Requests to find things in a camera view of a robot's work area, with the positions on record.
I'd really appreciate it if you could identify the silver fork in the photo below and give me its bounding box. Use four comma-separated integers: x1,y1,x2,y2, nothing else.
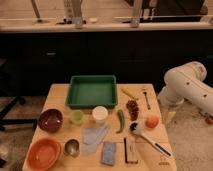
142,88,151,110

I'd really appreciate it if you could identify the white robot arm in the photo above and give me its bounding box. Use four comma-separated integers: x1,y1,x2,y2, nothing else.
157,61,213,124

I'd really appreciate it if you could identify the purple bowl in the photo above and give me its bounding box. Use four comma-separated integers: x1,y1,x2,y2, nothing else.
38,109,63,133

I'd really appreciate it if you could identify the orange bowl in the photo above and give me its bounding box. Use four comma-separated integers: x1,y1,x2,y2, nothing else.
27,138,61,171

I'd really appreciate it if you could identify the orange peach fruit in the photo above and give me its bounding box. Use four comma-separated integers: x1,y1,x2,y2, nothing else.
145,115,159,128

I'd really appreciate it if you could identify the bunch of dark grapes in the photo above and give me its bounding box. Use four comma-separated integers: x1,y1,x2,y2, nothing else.
126,100,139,121

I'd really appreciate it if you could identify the wooden brush block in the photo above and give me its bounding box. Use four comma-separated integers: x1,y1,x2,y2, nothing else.
124,137,138,164

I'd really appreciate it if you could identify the white cup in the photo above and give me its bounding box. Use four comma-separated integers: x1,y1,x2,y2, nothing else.
92,106,108,124

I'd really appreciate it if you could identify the blue sponge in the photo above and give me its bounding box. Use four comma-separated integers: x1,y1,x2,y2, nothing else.
101,141,116,166

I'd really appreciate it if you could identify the light blue cloth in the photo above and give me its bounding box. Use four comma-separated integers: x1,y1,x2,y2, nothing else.
82,126,109,154

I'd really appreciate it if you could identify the green plastic tray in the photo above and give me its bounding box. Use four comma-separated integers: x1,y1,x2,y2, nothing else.
66,75,118,109

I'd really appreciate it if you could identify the green plastic cup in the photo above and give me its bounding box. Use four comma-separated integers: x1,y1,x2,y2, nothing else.
71,110,84,125

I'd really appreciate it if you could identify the small metal cup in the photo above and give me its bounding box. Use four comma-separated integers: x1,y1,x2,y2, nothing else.
64,139,79,157

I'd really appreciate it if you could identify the black office chair base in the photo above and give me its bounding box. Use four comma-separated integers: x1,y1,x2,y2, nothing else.
0,58,38,132

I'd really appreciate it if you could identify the white spoon blue handle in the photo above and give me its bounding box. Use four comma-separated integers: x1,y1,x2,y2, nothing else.
129,122,172,157

